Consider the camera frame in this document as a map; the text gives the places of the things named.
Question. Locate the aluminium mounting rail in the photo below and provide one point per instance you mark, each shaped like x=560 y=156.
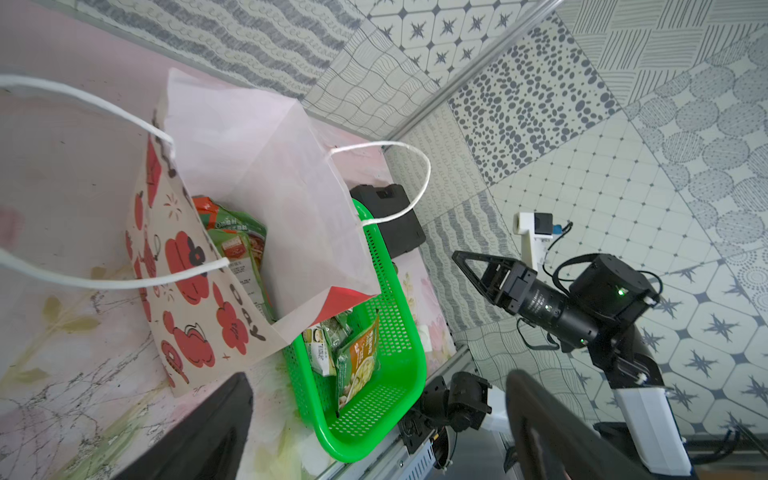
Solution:
x=390 y=459

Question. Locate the red green condiment packet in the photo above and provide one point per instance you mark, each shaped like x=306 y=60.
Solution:
x=215 y=216

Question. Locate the large green soup packet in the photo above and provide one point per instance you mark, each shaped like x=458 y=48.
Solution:
x=355 y=363

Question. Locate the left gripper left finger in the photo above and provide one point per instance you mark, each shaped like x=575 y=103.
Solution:
x=207 y=444

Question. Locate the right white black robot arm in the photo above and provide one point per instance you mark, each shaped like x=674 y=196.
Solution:
x=598 y=311

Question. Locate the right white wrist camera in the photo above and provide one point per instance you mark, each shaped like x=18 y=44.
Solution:
x=535 y=230

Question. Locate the green plastic basket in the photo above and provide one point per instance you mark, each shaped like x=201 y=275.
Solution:
x=398 y=379

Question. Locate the white red paper gift bag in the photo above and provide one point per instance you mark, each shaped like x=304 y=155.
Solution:
x=248 y=150

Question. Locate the white crumpled tissue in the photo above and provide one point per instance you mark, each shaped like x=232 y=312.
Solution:
x=424 y=335

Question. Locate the green red sauce packet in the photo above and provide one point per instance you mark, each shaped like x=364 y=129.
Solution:
x=321 y=341

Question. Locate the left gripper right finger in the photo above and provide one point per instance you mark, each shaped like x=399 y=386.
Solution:
x=552 y=443

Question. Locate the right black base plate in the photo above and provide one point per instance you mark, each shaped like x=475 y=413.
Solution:
x=460 y=404

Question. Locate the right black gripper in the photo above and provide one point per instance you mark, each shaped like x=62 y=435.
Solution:
x=510 y=285

